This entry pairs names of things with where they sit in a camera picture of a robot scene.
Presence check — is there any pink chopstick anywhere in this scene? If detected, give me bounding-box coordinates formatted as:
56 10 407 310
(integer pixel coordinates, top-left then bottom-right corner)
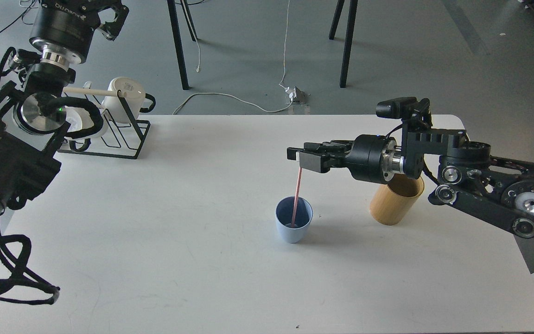
290 167 303 229

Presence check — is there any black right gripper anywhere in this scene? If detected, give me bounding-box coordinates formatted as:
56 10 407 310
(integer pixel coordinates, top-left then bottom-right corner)
287 135 403 184

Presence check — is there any black table leg left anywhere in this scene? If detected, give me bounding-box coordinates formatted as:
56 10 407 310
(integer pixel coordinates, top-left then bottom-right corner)
166 0 197 90

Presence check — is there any white mug upper right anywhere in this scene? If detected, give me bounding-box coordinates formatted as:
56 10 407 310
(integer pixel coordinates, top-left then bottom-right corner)
102 77 156 124

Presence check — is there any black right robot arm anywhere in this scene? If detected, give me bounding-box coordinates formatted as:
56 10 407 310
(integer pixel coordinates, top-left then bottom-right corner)
286 129 534 238

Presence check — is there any bamboo cup holder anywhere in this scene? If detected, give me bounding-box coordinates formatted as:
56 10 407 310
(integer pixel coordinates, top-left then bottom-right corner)
369 174 425 226

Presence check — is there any black table leg right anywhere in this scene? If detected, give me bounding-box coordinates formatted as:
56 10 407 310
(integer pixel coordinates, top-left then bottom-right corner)
328 0 359 89

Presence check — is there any black wire mug rack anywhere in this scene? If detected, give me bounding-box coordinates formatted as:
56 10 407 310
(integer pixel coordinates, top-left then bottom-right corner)
59 77 156 159

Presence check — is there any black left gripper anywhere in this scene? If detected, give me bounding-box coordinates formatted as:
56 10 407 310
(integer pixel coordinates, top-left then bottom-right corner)
30 0 129 64

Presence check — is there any white mug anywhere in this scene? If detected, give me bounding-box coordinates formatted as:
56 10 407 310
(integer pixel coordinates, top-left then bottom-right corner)
60 107 109 152
102 77 156 124

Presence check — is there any white mug lower left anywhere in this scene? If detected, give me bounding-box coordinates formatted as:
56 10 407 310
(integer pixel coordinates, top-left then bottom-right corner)
60 107 109 152

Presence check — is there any white floor cable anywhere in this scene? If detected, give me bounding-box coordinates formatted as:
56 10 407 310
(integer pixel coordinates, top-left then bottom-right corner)
172 0 294 115

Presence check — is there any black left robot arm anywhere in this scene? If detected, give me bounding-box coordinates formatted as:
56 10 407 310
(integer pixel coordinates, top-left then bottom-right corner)
0 0 129 306

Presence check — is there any black table leg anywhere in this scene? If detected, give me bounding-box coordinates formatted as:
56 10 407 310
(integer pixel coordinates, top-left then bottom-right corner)
328 0 359 89
166 0 197 90

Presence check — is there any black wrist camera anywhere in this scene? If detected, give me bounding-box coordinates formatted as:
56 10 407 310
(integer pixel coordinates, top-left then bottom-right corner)
375 96 432 131

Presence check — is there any white power plug adapter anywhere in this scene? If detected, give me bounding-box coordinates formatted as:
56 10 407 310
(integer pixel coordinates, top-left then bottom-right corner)
285 86 309 104

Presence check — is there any blue plastic cup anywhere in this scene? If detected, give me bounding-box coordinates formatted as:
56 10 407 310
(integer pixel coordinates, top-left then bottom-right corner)
274 196 313 244

